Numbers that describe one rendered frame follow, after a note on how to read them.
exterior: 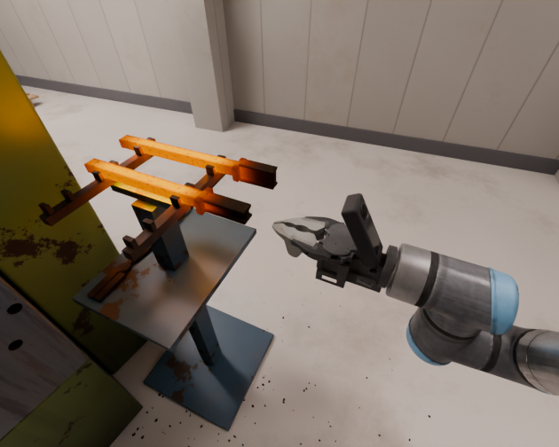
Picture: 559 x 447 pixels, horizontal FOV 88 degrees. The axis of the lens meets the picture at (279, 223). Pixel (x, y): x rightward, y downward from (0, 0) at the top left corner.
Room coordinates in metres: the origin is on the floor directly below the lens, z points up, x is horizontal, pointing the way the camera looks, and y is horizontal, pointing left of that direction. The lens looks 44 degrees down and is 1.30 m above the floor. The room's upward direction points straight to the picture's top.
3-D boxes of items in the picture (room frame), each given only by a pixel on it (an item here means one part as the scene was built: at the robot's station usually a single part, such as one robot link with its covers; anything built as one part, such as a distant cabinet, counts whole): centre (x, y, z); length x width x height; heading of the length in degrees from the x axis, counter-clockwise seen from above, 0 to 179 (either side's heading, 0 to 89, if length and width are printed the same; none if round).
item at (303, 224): (0.38, -0.04, 0.91); 0.09 x 0.03 x 0.06; 66
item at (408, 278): (0.29, -0.20, 0.92); 0.10 x 0.05 x 0.09; 156
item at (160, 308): (0.51, 0.29, 0.67); 0.40 x 0.30 x 0.02; 156
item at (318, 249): (0.32, -0.06, 0.94); 0.09 x 0.05 x 0.02; 66
